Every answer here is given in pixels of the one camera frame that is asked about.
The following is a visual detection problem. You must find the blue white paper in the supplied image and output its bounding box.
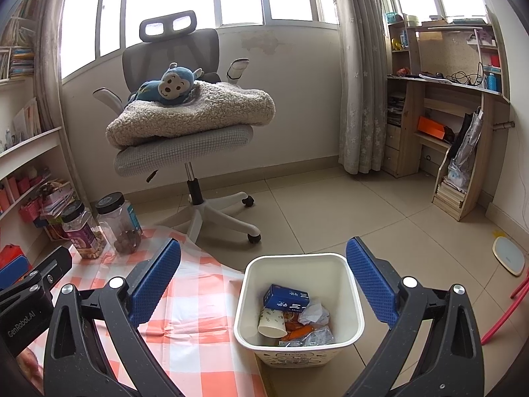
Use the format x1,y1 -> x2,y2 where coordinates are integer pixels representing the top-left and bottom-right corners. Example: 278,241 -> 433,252
298,300 -> 330,327

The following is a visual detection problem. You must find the long orange peel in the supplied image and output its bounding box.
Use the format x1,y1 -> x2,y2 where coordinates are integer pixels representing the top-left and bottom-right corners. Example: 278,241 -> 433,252
281,325 -> 315,341

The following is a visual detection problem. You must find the white paper cup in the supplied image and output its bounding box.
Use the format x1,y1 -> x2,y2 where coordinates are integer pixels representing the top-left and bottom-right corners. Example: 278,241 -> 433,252
257,307 -> 288,339

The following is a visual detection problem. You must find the blue cigarette box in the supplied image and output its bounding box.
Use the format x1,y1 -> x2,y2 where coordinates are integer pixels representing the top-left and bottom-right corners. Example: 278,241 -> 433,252
263,284 -> 310,313

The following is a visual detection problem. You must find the clear plastic water bottle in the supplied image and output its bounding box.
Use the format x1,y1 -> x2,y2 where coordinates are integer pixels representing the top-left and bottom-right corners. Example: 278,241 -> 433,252
278,325 -> 335,347

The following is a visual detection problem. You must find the white trash bin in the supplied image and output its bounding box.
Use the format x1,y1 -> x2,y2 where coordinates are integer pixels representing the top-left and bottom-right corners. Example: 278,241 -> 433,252
234,253 -> 365,368

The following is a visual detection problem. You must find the person left hand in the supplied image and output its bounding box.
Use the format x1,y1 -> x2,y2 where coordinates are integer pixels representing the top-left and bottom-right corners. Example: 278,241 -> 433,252
16,349 -> 44,394

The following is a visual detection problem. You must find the red gift box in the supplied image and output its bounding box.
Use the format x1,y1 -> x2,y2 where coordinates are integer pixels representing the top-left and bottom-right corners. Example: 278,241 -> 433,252
0,244 -> 24,269

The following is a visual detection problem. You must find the purple label nut jar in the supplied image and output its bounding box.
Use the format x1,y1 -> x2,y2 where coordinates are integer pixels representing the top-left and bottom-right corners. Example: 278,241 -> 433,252
61,200 -> 107,260

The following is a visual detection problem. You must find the red stool leg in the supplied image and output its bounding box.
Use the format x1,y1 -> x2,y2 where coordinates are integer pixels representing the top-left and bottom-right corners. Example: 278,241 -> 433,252
479,271 -> 529,346

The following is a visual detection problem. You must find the red white checkered tablecloth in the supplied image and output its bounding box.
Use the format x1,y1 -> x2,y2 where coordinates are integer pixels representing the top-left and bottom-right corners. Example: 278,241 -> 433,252
26,226 -> 267,397

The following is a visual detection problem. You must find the clear jar with nuts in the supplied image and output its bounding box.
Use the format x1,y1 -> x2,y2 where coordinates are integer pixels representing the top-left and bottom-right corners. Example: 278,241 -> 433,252
95,192 -> 142,254

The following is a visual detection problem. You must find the white bathroom scale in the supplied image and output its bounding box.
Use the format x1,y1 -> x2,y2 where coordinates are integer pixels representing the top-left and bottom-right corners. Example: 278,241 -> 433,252
492,236 -> 525,277

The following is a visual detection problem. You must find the blue monkey plush toy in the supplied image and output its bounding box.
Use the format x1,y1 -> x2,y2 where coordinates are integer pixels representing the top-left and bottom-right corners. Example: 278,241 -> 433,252
127,62 -> 204,106

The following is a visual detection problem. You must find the beige fleece blanket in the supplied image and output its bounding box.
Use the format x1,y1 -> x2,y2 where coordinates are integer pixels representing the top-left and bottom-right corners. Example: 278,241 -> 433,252
106,81 -> 275,150

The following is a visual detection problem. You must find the grey mesh office chair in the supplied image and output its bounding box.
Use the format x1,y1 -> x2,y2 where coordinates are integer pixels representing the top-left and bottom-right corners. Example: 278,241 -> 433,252
92,10 -> 275,244

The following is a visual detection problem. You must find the wooden desk with shelves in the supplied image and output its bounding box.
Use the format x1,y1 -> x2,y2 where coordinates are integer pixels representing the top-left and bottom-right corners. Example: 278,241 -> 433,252
383,13 -> 514,220

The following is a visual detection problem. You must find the left grey curtain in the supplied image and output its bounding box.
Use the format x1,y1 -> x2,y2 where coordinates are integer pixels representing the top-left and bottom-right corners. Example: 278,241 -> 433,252
33,0 -> 87,201

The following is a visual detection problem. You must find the white wall bookshelf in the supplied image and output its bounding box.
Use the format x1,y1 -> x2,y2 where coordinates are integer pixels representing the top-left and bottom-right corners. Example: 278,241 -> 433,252
1,0 -> 77,263

